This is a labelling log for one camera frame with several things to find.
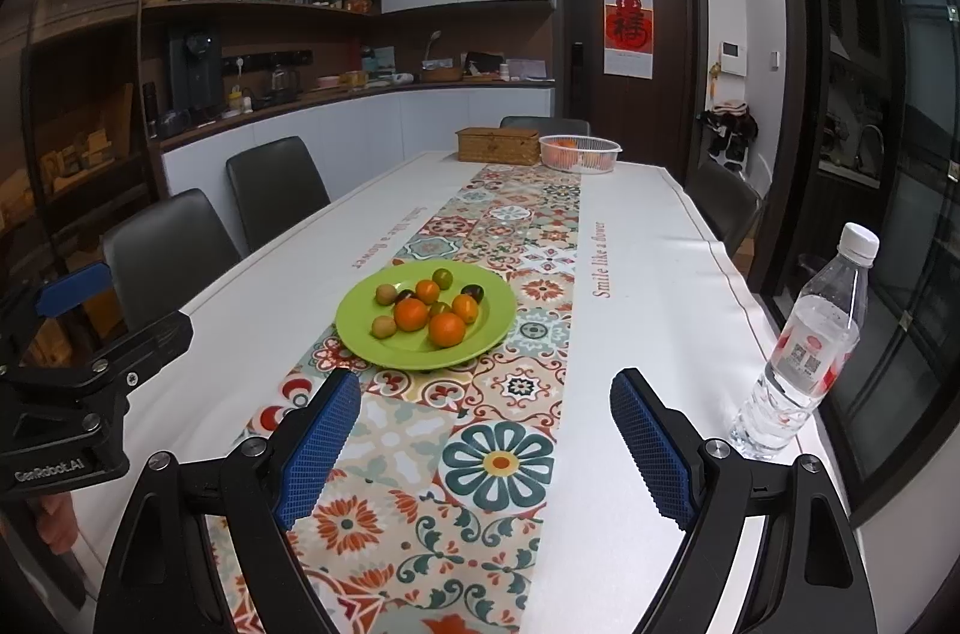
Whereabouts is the green plate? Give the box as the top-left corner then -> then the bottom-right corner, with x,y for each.
335,260 -> 518,371

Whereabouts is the dark leather chair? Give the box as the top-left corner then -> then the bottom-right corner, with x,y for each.
684,160 -> 764,260
499,116 -> 591,139
101,188 -> 241,335
225,136 -> 331,256

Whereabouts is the shoe rack with shoes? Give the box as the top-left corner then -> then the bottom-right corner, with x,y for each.
697,101 -> 760,163

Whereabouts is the dark wooden door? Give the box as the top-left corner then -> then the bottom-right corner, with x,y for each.
555,0 -> 710,185

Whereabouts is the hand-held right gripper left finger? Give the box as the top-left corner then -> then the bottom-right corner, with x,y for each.
94,368 -> 362,634

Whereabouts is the clear plastic water bottle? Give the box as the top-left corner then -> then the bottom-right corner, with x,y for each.
729,221 -> 880,461

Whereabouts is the large orange tangerine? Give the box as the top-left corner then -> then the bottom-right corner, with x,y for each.
428,312 -> 467,348

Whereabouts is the metal faucet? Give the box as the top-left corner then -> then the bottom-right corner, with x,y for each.
855,124 -> 886,178

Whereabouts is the black water dispenser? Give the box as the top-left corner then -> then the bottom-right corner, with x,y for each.
166,23 -> 226,121

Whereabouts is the red wall calendar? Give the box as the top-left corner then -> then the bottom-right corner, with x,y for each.
604,0 -> 655,79

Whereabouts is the patterned table runner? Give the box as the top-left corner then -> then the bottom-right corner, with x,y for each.
202,161 -> 582,634

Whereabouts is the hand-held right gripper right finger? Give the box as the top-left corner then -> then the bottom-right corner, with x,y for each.
609,368 -> 878,634

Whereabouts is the woven wicker box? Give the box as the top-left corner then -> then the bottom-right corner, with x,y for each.
456,127 -> 542,166

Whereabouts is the white lower cabinet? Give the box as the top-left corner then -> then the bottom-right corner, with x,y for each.
161,85 -> 556,208

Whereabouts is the clear plastic fruit basket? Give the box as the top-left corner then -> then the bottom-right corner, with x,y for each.
538,134 -> 623,176

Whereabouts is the person's left hand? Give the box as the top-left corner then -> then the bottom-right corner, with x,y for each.
26,491 -> 77,556

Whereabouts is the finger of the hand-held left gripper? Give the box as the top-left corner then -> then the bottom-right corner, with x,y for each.
0,265 -> 113,339
0,311 -> 194,429

